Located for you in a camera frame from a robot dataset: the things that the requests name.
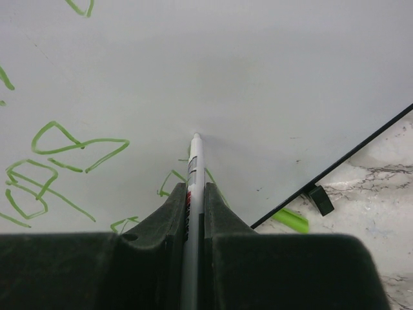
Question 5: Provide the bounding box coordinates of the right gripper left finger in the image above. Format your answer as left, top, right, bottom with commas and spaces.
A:
1, 183, 186, 309

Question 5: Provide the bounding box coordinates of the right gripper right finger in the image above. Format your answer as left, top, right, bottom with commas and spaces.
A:
203, 183, 390, 309

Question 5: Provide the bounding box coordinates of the green marker cap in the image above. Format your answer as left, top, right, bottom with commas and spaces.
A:
272, 208, 309, 234

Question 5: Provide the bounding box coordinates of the white marker pen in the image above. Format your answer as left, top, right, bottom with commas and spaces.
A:
180, 133, 205, 309

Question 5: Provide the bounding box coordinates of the white whiteboard black frame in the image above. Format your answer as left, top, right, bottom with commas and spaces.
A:
1, 1, 412, 233

